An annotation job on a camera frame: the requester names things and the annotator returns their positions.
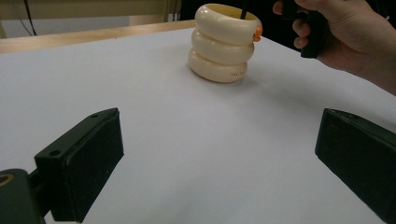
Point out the black pencil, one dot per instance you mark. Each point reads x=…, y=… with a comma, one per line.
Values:
x=244, y=9

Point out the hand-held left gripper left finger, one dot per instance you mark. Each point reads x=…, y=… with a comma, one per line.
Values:
x=84, y=158

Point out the cream ringed pen holder cup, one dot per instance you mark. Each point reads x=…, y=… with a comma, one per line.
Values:
x=222, y=46

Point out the white table mat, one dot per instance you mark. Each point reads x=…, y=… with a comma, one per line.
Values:
x=193, y=124

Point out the dark curtain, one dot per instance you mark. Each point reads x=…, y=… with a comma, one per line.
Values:
x=193, y=9

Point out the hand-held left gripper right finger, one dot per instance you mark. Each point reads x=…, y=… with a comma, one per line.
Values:
x=358, y=155

